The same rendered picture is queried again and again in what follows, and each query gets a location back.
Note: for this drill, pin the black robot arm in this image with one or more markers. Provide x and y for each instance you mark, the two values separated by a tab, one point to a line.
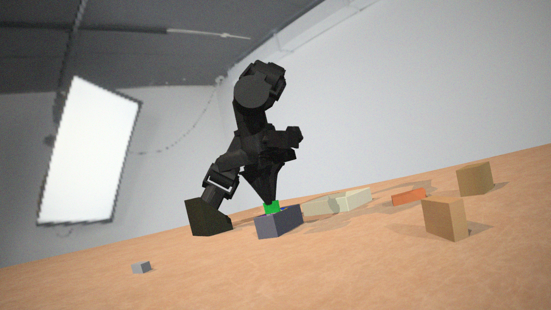
258	87

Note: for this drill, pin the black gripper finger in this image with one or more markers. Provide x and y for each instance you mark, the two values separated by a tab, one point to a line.
273	178
258	178

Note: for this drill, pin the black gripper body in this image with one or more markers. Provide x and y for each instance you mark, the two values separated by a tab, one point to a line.
252	154

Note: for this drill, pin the cream shallow tray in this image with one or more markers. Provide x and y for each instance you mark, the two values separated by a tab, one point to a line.
339	202

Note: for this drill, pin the orange rectangular block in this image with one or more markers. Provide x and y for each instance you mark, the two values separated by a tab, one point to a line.
409	196

